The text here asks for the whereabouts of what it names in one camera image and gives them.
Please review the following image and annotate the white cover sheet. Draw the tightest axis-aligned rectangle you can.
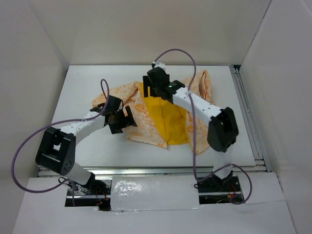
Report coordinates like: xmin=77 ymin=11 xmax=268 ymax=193
xmin=111 ymin=175 xmax=200 ymax=211

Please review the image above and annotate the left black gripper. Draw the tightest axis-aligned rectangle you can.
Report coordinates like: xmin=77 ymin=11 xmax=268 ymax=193
xmin=109 ymin=105 xmax=137 ymax=135

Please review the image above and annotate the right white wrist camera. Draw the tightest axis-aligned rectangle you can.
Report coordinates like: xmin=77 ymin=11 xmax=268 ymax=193
xmin=151 ymin=61 xmax=166 ymax=71

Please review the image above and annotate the yellow and patterned jacket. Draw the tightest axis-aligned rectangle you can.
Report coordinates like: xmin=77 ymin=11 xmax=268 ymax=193
xmin=91 ymin=69 xmax=213 ymax=155

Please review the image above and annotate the aluminium frame rail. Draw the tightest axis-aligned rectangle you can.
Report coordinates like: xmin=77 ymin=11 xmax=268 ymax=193
xmin=38 ymin=166 xmax=215 ymax=176
xmin=229 ymin=65 xmax=273 ymax=172

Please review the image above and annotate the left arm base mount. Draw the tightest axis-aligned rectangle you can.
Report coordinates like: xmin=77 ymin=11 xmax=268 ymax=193
xmin=58 ymin=176 xmax=113 ymax=212

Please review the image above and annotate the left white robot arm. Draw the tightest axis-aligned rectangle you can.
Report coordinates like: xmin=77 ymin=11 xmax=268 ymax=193
xmin=35 ymin=96 xmax=137 ymax=195

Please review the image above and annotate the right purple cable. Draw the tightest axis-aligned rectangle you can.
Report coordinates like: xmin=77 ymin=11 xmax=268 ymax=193
xmin=154 ymin=49 xmax=253 ymax=205

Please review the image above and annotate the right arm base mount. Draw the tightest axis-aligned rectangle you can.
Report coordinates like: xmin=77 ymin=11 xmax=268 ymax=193
xmin=194 ymin=176 xmax=244 ymax=205

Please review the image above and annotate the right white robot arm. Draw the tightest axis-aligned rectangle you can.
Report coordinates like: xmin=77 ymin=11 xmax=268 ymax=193
xmin=143 ymin=66 xmax=239 ymax=183

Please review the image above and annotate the aluminium frame rail right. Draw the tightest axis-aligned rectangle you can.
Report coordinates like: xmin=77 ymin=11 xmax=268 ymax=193
xmin=229 ymin=65 xmax=273 ymax=172

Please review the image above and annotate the aluminium frame rail front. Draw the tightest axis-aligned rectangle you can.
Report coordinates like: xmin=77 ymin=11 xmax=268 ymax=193
xmin=38 ymin=166 xmax=215 ymax=176

